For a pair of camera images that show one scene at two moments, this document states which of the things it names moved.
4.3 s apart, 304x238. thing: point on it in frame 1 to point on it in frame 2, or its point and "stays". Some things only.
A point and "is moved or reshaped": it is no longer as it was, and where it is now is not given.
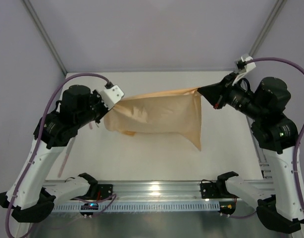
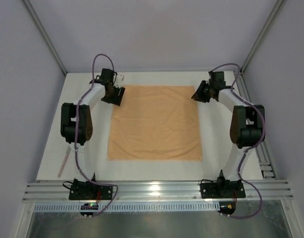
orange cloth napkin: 180,112 is moved or reshaped
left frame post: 45,35 stays
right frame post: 278,7 stays
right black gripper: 223,89 to 201,91
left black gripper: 101,108 to 115,95
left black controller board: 87,207 stays
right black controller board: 228,207 stays
